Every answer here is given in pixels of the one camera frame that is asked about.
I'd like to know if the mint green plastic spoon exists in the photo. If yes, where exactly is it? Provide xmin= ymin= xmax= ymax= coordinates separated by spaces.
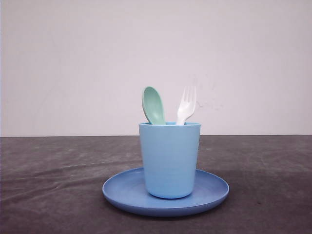
xmin=142 ymin=86 xmax=166 ymax=125

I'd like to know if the white plastic fork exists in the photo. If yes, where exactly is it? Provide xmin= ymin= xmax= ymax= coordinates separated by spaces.
xmin=176 ymin=86 xmax=196 ymax=125

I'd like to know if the light blue plastic cup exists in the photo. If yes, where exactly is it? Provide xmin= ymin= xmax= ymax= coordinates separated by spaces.
xmin=139 ymin=122 xmax=201 ymax=199

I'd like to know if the blue plastic plate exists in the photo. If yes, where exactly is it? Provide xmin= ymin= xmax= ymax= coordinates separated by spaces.
xmin=102 ymin=167 xmax=230 ymax=217

